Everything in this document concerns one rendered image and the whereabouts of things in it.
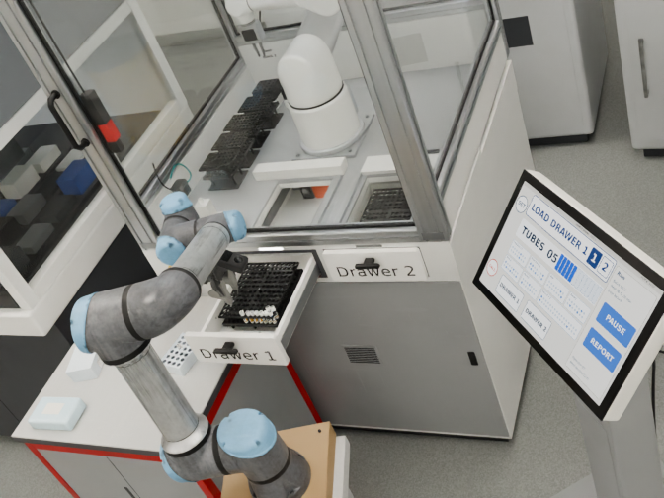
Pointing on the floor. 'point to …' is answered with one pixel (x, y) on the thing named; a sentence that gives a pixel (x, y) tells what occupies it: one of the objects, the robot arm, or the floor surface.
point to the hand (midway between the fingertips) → (234, 295)
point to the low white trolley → (144, 446)
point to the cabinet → (419, 339)
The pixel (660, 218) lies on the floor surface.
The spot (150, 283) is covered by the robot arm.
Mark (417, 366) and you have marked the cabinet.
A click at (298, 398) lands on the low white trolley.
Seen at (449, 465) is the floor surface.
